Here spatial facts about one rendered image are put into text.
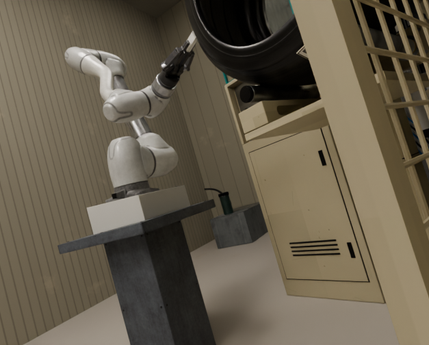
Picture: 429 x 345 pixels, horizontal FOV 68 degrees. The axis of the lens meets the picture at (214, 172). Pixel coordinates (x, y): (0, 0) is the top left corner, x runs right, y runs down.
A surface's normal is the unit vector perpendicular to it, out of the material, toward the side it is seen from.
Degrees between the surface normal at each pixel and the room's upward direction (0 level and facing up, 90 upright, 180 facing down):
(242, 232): 90
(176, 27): 90
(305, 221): 90
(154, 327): 90
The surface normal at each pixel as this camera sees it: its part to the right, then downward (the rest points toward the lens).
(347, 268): -0.74, 0.18
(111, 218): -0.49, 0.09
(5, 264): 0.83, -0.27
